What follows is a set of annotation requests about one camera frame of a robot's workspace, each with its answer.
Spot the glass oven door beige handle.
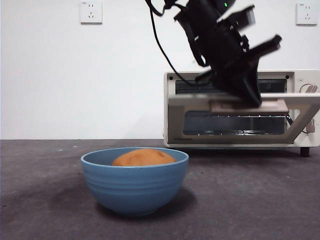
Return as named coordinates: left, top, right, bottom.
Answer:
left=166, top=92, right=320, bottom=146

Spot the brown potato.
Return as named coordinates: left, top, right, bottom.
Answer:
left=111, top=148, right=177, bottom=167

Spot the blue ribbed bowl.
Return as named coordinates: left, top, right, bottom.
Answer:
left=80, top=147, right=190, bottom=217

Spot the cream Toshiba toaster oven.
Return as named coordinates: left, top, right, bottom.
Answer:
left=163, top=69, right=320, bottom=158

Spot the cream oven knob beige grip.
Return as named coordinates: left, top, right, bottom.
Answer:
left=299, top=84, right=319, bottom=95
left=301, top=117, right=316, bottom=135

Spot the metal wire oven rack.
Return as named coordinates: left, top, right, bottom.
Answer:
left=184, top=113, right=289, bottom=136

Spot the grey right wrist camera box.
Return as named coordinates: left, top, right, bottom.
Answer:
left=216, top=5, right=256, bottom=29

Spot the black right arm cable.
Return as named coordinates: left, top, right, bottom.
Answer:
left=144, top=0, right=201, bottom=86

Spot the white wall socket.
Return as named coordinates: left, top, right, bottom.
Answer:
left=80, top=1, right=104, bottom=25
left=296, top=2, right=319, bottom=26

